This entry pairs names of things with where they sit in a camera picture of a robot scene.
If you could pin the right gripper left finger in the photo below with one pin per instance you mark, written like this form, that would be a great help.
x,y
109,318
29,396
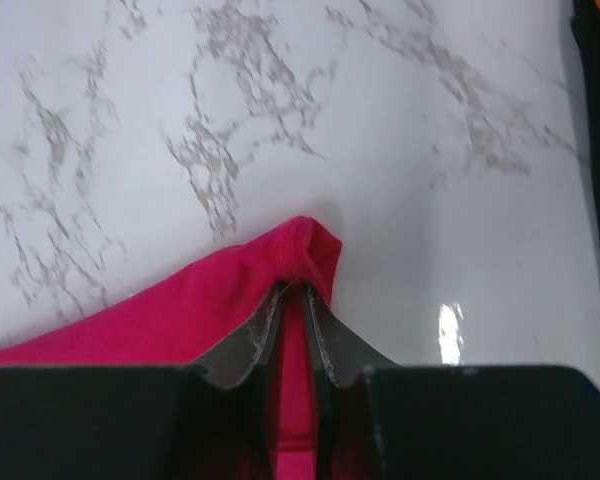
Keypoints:
x,y
243,370

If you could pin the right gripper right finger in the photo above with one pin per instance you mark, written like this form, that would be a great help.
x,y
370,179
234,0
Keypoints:
x,y
346,446

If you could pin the red t-shirt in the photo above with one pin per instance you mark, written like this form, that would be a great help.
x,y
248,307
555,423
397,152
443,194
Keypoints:
x,y
117,395

